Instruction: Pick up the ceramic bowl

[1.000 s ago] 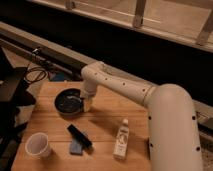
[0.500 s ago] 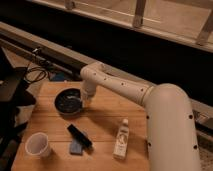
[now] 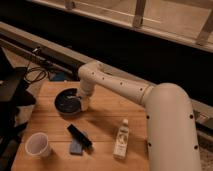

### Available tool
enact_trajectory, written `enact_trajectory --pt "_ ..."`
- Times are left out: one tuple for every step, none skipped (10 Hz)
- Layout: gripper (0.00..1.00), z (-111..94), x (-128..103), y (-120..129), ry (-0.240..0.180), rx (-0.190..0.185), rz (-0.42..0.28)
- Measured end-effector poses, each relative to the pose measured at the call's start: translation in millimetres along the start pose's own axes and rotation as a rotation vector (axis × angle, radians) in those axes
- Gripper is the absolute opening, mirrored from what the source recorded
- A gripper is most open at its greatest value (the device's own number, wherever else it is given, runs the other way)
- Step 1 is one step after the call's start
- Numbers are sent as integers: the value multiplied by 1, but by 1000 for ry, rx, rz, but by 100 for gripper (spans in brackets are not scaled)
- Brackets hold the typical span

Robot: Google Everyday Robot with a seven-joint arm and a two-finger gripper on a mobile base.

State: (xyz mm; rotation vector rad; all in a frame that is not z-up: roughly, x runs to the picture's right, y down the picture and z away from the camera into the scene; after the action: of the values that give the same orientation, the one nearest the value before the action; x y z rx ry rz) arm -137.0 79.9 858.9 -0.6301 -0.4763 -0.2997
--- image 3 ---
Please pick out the dark ceramic bowl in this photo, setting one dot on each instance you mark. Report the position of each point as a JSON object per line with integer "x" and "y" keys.
{"x": 67, "y": 102}

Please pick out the white lotion bottle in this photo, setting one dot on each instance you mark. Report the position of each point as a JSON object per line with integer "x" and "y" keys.
{"x": 121, "y": 142}

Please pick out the black stand equipment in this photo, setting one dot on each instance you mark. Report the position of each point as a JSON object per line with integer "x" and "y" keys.
{"x": 13, "y": 93}

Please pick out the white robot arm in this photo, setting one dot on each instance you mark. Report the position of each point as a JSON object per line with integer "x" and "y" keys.
{"x": 171, "y": 131}

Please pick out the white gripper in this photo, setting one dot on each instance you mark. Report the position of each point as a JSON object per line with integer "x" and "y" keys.
{"x": 84, "y": 92}

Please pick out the blue sponge block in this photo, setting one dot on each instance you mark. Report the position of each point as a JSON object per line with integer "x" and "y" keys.
{"x": 76, "y": 146}

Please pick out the black rectangular bar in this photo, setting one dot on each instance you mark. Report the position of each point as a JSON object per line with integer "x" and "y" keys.
{"x": 79, "y": 136}

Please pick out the blue object behind table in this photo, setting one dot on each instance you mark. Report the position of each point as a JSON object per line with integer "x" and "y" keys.
{"x": 58, "y": 78}

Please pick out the white plastic cup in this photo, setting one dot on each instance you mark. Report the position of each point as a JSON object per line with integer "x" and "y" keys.
{"x": 38, "y": 145}

